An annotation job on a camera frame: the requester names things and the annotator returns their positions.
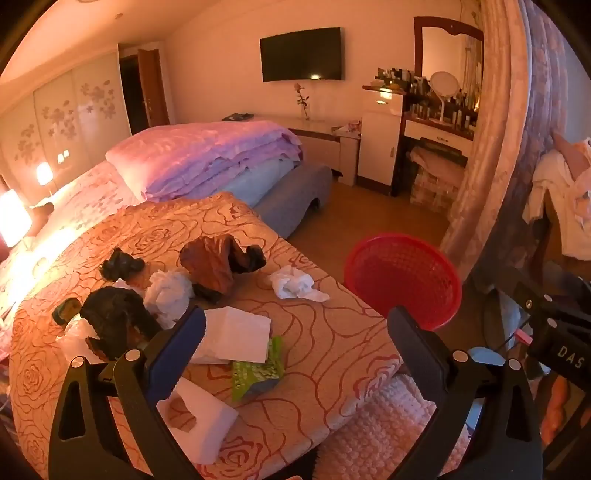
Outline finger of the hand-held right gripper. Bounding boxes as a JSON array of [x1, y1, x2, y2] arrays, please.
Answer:
[[490, 272, 570, 326]]

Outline wooden framed dresser mirror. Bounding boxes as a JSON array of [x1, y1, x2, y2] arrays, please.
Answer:
[[413, 16, 485, 116]]

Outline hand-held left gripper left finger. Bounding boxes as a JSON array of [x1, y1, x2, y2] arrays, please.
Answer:
[[48, 305, 206, 480]]

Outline low white cabinet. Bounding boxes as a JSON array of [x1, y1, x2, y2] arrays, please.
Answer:
[[249, 114, 361, 185]]

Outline white garment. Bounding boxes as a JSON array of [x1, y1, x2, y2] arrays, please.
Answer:
[[524, 152, 591, 257]]

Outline torn white napkin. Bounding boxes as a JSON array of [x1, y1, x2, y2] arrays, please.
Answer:
[[156, 376, 240, 466]]

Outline round white vanity mirror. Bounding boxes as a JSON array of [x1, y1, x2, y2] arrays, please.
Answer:
[[428, 71, 460, 123]]

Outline glowing table lamp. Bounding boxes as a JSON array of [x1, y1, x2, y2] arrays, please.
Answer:
[[0, 189, 33, 247]]

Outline green snack wrapper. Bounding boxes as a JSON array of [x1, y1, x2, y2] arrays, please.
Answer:
[[231, 336, 284, 401]]

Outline clear storage boxes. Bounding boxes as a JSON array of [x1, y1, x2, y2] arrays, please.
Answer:
[[411, 171, 462, 208]]

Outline flower pattern wardrobe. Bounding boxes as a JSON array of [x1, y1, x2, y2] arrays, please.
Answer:
[[0, 53, 132, 195]]

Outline tall white cabinet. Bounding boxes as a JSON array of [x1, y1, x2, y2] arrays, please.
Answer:
[[358, 88, 407, 195]]

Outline rose in glass vase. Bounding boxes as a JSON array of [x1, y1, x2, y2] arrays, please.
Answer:
[[294, 83, 311, 121]]

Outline large black plastic bag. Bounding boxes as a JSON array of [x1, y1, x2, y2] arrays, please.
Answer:
[[79, 286, 162, 361]]

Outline pink bobble blanket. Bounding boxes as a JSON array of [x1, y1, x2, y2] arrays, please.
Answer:
[[318, 374, 467, 480]]

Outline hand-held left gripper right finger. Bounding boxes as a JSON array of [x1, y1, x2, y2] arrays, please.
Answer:
[[387, 305, 543, 480]]

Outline cloth covered stool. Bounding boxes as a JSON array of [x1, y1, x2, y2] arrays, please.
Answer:
[[409, 145, 467, 185]]

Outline folded pink quilt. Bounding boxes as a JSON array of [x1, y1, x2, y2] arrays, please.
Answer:
[[105, 120, 303, 201]]

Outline pink garment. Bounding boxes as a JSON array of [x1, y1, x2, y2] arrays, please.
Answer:
[[551, 131, 591, 183]]

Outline grey bed bench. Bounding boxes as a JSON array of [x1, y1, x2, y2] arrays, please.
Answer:
[[254, 164, 333, 227]]

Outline row of cosmetic bottles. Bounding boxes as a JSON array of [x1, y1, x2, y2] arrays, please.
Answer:
[[376, 67, 478, 127]]

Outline brown wooden door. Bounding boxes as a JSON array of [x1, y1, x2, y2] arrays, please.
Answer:
[[137, 48, 171, 130]]

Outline red plastic mesh basket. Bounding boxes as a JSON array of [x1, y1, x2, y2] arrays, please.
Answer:
[[344, 233, 462, 330]]

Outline floral bed sheet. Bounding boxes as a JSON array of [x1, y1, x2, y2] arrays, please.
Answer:
[[0, 161, 139, 324]]

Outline patterned pink curtain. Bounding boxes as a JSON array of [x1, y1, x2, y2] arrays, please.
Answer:
[[438, 0, 573, 278]]

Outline small black plastic bag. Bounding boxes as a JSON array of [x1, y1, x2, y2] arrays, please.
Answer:
[[100, 248, 146, 282]]

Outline person's right hand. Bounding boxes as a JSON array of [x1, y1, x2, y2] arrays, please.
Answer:
[[541, 375, 573, 445]]

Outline wall mounted television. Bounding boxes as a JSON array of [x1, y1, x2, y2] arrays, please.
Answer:
[[259, 27, 342, 83]]

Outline white tissue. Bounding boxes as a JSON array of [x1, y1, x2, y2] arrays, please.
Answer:
[[144, 270, 195, 328], [268, 266, 331, 303]]

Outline white dressing table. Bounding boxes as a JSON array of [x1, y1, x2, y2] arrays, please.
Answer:
[[404, 115, 476, 158]]

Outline folded light blue quilt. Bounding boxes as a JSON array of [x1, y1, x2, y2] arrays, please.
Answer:
[[226, 159, 301, 208]]

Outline brown snack bag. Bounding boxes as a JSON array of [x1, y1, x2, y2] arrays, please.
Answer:
[[179, 234, 267, 303]]

